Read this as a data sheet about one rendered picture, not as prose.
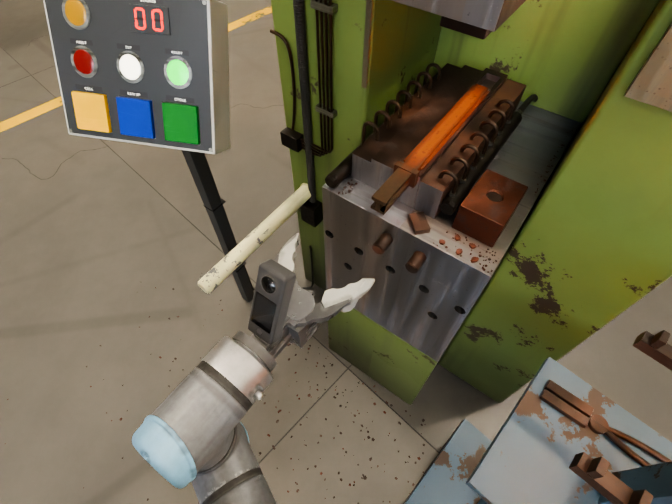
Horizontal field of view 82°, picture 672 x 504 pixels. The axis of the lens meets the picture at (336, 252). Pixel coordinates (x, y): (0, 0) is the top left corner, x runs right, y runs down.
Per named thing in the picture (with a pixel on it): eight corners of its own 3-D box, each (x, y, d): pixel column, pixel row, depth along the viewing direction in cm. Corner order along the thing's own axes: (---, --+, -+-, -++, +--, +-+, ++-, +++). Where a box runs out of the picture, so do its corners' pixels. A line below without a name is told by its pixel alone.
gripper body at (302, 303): (289, 296, 65) (238, 352, 59) (284, 269, 58) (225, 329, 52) (326, 321, 62) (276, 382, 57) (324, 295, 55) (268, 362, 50)
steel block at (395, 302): (437, 362, 105) (491, 277, 69) (325, 290, 118) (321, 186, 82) (514, 231, 131) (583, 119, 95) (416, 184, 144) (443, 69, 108)
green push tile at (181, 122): (198, 145, 80) (196, 106, 77) (164, 140, 81) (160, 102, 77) (202, 143, 82) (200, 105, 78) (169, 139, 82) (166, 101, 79)
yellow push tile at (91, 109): (109, 132, 82) (103, 95, 79) (77, 128, 83) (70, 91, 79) (115, 131, 84) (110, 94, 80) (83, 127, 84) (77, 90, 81)
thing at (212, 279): (212, 298, 103) (207, 288, 98) (198, 288, 104) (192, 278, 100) (314, 199, 123) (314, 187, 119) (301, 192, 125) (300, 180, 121)
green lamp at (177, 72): (183, 90, 75) (175, 69, 72) (167, 82, 77) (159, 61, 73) (195, 83, 77) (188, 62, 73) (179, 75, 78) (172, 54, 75)
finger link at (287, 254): (284, 250, 68) (279, 296, 63) (280, 229, 64) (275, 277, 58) (301, 250, 68) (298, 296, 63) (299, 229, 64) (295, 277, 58)
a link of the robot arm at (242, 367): (194, 350, 50) (249, 396, 46) (221, 322, 52) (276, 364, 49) (212, 373, 57) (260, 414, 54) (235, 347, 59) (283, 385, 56)
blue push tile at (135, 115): (153, 138, 81) (149, 100, 78) (120, 134, 82) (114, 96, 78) (158, 137, 83) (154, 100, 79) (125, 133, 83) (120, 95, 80)
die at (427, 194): (434, 219, 77) (444, 188, 70) (351, 177, 83) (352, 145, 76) (514, 114, 96) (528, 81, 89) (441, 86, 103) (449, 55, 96)
